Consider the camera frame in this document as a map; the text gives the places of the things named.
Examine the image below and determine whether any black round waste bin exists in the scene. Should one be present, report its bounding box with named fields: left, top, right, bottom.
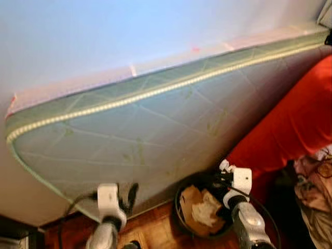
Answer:
left=174, top=174, right=237, bottom=239

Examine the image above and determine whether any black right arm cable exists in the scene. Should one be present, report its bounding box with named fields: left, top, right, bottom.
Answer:
left=249, top=195, right=283, bottom=249

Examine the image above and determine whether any dark low cabinet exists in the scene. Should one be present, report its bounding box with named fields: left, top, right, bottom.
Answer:
left=0, top=214, right=46, bottom=249

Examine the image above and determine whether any red fabric cushion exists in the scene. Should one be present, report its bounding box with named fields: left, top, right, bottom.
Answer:
left=226, top=54, right=332, bottom=203

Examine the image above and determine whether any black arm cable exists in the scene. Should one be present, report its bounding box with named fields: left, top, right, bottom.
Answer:
left=57, top=192, right=99, bottom=249
left=249, top=195, right=283, bottom=249

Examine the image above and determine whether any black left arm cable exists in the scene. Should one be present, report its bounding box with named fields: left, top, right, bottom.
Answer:
left=57, top=192, right=99, bottom=249

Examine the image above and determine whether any white quilted green-trim mattress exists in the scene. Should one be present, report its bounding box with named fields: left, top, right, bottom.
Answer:
left=5, top=29, right=332, bottom=221

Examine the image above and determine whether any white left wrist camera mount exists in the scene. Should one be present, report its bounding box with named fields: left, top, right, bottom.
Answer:
left=98, top=183, right=121, bottom=218

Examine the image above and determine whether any crumpled white paper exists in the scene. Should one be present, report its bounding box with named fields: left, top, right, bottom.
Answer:
left=192, top=189, right=224, bottom=226

